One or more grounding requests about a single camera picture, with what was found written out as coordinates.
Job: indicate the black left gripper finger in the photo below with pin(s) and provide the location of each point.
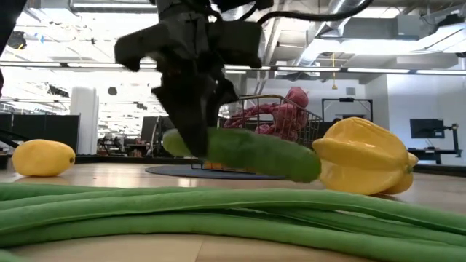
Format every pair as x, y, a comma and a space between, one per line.
189, 109
225, 94

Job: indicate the round dark blue placemat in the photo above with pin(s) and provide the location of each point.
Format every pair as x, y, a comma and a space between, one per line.
174, 171

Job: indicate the long dark green cucumber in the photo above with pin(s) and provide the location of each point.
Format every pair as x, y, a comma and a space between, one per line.
255, 153

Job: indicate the purple dragon fruit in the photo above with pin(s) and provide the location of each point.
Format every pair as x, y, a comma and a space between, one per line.
291, 116

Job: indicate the green long bean bundle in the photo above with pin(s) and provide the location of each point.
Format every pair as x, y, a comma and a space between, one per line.
218, 214

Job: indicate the yellow star fruit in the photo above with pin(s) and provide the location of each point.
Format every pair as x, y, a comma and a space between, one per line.
360, 156

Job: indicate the yellow lemon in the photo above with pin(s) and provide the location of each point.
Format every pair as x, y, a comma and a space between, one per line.
42, 158

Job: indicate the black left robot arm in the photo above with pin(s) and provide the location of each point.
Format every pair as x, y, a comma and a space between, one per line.
182, 9

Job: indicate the black desk monitor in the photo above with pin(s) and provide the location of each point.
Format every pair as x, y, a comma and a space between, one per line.
148, 127

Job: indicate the white pillar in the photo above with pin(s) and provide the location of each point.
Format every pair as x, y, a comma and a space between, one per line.
84, 120

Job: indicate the long ceiling light bar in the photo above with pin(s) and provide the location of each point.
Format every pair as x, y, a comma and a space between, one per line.
364, 70

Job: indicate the black partition panel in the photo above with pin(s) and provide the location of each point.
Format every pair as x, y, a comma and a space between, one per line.
43, 127

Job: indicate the black ceiling device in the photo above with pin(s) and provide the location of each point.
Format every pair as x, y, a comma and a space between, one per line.
16, 39

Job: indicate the black office desk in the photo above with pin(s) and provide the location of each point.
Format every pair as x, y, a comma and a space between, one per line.
433, 153

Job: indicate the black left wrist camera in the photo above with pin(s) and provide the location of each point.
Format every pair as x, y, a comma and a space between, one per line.
240, 43

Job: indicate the black metal rack frame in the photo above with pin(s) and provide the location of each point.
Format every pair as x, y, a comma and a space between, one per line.
347, 99

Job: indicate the smooth silver air duct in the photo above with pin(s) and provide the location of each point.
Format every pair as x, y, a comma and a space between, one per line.
338, 14

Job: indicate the black wall monitor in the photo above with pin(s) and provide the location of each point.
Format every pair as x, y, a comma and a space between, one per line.
426, 128

